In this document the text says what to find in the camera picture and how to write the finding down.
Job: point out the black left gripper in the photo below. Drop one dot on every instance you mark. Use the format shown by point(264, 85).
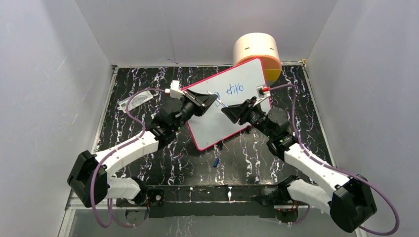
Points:
point(201, 102)

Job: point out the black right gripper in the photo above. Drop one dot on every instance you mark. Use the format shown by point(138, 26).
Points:
point(242, 111)

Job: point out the white whiteboard marker pen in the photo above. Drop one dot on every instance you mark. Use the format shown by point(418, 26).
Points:
point(218, 100)

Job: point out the blue marker cap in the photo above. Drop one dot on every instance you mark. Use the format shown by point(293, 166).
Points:
point(215, 165)

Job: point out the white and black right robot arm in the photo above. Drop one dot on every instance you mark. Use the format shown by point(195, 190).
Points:
point(348, 201)

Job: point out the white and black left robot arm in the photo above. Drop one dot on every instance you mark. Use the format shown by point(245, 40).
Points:
point(91, 177)

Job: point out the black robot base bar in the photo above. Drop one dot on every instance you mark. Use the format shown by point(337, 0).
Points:
point(261, 201)

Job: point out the black whiteboard stand clip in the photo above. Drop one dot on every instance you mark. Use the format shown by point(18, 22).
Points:
point(248, 129)
point(220, 145)

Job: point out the white printed label card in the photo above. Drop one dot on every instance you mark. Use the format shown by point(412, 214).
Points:
point(136, 101)

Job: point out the cream and orange cylinder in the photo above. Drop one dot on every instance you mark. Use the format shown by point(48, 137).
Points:
point(263, 46)

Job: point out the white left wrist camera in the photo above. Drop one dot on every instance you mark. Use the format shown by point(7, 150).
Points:
point(174, 91)

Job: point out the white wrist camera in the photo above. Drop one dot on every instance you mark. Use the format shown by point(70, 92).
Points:
point(263, 93)
point(174, 91)

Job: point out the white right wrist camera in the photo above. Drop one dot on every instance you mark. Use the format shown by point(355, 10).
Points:
point(263, 93)

